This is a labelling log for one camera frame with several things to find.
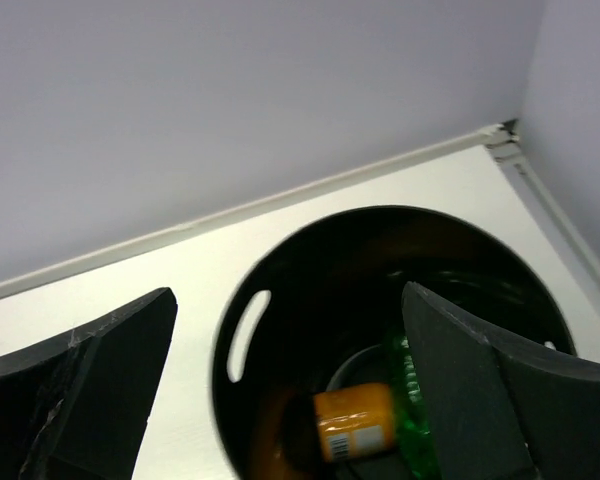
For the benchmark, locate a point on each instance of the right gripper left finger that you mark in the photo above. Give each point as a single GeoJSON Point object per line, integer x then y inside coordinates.
{"type": "Point", "coordinates": [76, 405]}

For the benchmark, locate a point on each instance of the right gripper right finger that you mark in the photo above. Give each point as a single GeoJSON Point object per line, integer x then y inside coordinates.
{"type": "Point", "coordinates": [500, 406]}

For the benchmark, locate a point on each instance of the green plastic bottle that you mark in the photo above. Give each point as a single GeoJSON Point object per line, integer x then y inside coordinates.
{"type": "Point", "coordinates": [412, 430]}

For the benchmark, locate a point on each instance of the orange juice bottle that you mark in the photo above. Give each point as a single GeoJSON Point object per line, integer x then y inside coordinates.
{"type": "Point", "coordinates": [302, 435]}

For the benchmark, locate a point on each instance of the black cylindrical bin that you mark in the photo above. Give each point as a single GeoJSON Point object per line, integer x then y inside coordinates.
{"type": "Point", "coordinates": [316, 310]}

